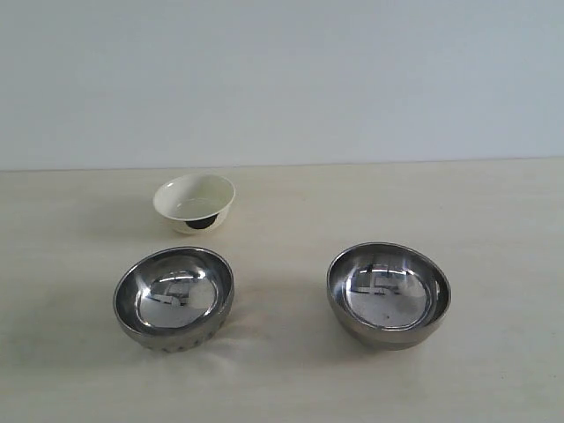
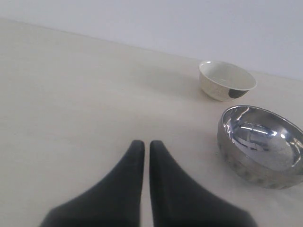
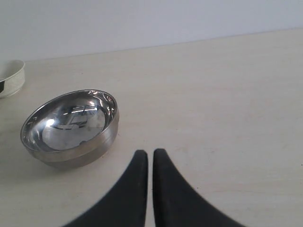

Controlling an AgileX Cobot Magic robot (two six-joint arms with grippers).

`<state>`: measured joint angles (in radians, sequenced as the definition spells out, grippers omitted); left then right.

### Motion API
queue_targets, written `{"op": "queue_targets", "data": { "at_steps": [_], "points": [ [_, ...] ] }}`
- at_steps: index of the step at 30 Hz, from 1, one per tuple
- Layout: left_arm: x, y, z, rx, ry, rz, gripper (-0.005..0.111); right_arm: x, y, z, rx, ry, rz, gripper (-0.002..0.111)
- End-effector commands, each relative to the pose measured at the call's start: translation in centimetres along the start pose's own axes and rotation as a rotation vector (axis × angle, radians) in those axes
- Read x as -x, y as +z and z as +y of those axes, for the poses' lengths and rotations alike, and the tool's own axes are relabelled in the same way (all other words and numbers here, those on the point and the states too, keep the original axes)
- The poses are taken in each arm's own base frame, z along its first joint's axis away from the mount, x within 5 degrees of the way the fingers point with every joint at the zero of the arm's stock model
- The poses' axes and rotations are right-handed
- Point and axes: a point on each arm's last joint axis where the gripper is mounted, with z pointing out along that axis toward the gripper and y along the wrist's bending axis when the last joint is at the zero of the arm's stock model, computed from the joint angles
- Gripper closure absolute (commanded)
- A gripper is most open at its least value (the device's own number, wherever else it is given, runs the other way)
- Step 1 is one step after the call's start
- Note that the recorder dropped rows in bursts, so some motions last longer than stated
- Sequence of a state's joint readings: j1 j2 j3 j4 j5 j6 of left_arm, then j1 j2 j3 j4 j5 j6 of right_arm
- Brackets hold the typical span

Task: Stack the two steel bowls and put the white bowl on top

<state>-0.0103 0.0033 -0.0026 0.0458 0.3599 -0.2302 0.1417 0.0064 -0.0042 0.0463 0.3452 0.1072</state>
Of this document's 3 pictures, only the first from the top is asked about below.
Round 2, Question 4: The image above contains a dimpled stainless steel bowl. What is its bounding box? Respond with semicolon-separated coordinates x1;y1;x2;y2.
113;246;234;353

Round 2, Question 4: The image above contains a white ceramic bowl black patch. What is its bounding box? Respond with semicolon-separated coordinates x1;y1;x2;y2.
152;174;236;235

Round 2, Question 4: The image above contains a smooth stainless steel bowl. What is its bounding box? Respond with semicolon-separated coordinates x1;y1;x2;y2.
326;241;452;351

